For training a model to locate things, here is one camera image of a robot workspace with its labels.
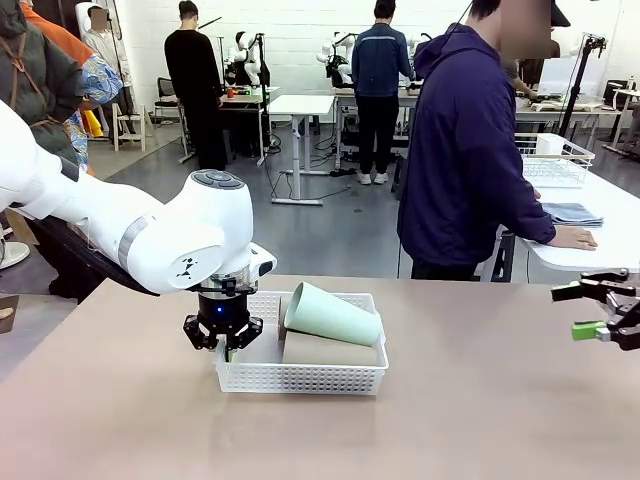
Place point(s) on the white table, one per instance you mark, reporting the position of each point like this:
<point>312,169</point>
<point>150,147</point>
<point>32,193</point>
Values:
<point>575,260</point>

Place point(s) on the grey stool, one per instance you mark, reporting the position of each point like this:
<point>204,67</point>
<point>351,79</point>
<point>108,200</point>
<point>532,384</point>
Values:
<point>400,175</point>

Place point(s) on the blue grey cloth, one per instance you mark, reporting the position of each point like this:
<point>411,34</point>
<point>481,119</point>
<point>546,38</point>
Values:
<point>575,214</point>

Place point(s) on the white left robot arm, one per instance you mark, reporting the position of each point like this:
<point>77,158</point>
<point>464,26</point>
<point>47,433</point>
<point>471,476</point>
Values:
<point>150,220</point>

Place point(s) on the light green cup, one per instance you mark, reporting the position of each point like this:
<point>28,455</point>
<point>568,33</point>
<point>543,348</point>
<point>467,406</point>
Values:
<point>335,317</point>

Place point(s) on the white perforated plastic basket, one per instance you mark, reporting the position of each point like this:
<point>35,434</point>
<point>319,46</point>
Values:
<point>300,377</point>

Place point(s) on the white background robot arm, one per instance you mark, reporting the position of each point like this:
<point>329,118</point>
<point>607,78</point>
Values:
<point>245,45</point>
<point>332,47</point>

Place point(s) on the long grey desk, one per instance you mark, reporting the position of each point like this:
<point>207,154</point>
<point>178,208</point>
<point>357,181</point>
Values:
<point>345,95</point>

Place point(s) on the black power strip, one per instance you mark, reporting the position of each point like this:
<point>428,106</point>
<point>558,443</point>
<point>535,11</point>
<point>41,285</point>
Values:
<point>342,172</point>

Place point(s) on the mannequin green puffer brown apron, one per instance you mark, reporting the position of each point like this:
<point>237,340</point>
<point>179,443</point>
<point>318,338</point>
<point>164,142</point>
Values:
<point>35,100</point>

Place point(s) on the person's right hand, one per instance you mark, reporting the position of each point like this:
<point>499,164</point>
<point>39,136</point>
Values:
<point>575,237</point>

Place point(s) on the mannequin orange and blue clothes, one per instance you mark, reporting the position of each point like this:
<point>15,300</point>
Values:
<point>100,80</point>

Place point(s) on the black tripod stand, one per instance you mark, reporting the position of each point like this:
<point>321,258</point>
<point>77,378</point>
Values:
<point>580,75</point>

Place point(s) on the white container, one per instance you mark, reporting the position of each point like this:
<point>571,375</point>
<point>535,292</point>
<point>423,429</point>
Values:
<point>550,144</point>

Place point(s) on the person in purple jacket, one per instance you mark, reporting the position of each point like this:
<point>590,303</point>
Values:
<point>460,150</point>

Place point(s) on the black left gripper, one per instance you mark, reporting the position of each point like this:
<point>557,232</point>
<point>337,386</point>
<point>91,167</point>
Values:
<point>225,310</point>

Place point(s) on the white height-adjustable desk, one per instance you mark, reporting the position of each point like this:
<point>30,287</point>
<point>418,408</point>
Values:
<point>300,105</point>

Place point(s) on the black chair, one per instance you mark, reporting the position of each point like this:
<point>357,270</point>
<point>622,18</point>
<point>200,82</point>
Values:
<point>165,87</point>

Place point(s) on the person in black clothes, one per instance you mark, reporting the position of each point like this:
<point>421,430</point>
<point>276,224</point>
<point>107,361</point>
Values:
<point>192,65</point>

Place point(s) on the white fan base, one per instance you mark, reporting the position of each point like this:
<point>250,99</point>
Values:
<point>12,252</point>

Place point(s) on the person's right forearm purple sleeve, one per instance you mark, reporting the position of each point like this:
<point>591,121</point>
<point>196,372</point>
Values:
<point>535,225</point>

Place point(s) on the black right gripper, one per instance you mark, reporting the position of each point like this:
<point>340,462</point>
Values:
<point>630,315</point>

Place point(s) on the wooden top desk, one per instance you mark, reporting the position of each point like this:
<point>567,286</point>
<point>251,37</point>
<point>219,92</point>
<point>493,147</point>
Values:
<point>245,100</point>

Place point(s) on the person in blue jacket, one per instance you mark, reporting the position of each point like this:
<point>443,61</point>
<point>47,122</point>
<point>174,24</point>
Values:
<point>380,60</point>

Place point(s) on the wooden step stool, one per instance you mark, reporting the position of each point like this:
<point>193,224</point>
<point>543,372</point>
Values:
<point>131,118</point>

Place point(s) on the mannequin white shirt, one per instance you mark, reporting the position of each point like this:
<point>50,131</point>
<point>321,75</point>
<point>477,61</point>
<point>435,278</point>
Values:
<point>102,45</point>

